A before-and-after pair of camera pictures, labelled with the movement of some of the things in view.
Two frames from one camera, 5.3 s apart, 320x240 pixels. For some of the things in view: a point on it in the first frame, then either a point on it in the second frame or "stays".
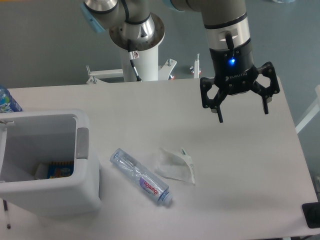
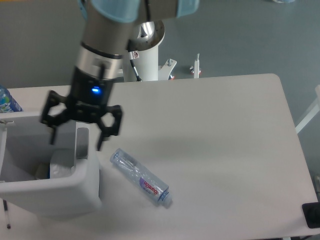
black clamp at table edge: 311,212 stays
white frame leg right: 315,111 stays
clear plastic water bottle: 157,187 stays
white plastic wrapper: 179,167 → 58,171
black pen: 5,206 stays
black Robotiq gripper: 234,71 → 87,103
